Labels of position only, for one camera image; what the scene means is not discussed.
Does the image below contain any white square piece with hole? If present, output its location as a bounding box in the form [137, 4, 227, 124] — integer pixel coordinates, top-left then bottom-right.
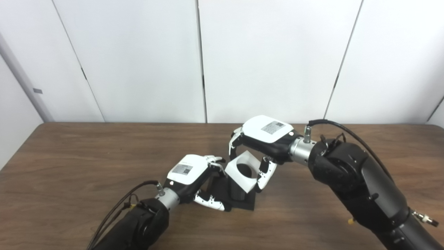
[225, 150, 264, 193]

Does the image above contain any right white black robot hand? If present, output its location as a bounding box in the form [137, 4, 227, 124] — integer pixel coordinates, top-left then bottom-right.
[228, 115, 299, 193]

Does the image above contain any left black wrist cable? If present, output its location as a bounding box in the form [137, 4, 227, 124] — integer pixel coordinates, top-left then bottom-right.
[87, 180, 165, 250]

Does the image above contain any gray vertical wall post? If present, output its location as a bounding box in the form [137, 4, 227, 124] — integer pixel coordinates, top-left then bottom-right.
[0, 33, 55, 123]

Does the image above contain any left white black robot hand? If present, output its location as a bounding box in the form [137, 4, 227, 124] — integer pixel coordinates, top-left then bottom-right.
[163, 155, 231, 212]

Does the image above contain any black cylindrical peg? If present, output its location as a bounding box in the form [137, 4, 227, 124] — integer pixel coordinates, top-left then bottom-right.
[206, 163, 257, 211]

